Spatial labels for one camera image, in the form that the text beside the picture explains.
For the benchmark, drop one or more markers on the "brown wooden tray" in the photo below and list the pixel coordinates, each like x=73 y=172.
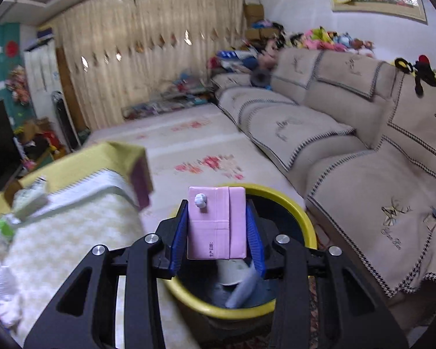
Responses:
x=11 y=192

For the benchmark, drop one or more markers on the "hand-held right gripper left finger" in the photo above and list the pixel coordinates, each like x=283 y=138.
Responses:
x=178 y=238

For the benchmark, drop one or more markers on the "white crumpled tissue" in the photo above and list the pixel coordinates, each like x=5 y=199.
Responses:
x=2 y=287

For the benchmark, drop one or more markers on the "row of books and toys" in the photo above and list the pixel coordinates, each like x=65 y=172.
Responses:
x=167 y=98

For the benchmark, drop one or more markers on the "white paper cup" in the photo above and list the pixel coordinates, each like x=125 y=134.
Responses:
x=230 y=272

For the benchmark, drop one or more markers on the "yellow rimmed dark trash bin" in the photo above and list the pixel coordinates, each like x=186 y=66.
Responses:
x=294 y=203

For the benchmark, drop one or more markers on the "white floral floor mat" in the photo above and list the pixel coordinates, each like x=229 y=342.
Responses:
x=203 y=134

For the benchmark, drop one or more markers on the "brown wooden coffee table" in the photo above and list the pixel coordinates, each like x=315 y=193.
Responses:
x=142 y=185

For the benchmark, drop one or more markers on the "stack of cardboard boxes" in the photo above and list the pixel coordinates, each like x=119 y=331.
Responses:
x=253 y=16

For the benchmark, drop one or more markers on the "red patterned rug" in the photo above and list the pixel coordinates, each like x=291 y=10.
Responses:
x=319 y=240

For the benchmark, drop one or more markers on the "green printed cardboard box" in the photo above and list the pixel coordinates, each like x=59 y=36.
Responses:
x=29 y=200

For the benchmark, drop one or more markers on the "artificial flower bouquet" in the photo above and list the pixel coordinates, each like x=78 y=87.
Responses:
x=18 y=85

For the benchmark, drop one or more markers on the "black red yellow plush toy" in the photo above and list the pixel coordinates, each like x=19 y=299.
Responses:
x=419 y=67

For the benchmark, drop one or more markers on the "open cardboard box with toys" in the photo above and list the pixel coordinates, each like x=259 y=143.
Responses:
x=40 y=141

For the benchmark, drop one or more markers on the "red round wall decoration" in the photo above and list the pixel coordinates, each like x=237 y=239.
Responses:
x=12 y=48

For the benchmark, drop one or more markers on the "pink drink carton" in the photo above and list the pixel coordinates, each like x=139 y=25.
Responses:
x=218 y=232

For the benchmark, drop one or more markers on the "green white drink bottle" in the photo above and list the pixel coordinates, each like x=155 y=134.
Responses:
x=3 y=229

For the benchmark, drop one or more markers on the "pile of plush toys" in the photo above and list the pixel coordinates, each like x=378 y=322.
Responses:
x=327 y=41

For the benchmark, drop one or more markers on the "pink plush doll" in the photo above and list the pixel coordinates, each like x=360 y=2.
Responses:
x=269 y=55

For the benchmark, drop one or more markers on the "beige sofa with deer print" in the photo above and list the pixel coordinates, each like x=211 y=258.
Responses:
x=348 y=152

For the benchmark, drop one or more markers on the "grey neck pillow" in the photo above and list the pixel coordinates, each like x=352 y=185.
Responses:
x=260 y=78

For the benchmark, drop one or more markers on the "black tower fan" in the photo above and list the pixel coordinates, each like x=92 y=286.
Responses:
x=62 y=120

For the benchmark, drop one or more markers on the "blue white star print bag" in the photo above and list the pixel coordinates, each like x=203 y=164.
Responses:
x=236 y=57

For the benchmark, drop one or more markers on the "white tall cabinet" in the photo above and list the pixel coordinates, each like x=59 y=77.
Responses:
x=41 y=72

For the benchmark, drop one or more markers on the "yellow patterned tablecloth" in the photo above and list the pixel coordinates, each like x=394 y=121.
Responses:
x=76 y=232

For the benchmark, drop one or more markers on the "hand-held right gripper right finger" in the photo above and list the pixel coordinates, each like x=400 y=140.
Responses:
x=256 y=247

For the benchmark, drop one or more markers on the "cream patterned curtain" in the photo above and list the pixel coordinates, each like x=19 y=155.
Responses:
x=149 y=43

